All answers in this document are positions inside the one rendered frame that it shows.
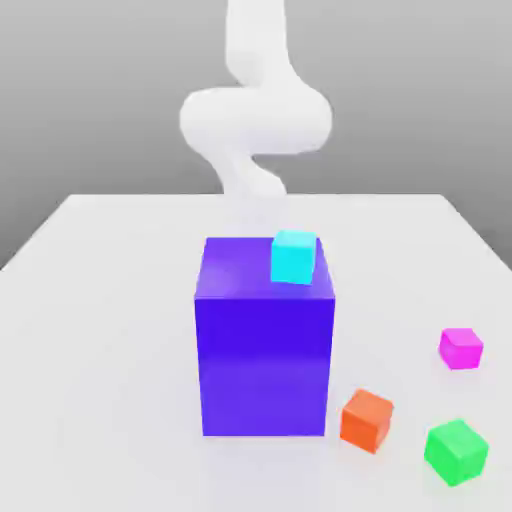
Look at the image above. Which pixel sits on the small cyan cube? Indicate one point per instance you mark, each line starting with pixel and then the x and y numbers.
pixel 292 262

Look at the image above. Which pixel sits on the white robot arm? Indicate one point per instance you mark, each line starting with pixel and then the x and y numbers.
pixel 256 116

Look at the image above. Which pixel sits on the small green cube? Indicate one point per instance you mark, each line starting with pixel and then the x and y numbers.
pixel 456 454

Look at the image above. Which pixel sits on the large purple box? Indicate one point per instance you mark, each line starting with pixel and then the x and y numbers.
pixel 264 360

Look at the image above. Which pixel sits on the small magenta cube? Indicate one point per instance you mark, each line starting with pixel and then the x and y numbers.
pixel 460 352

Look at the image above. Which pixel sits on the small orange cube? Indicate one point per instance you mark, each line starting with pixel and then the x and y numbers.
pixel 364 422

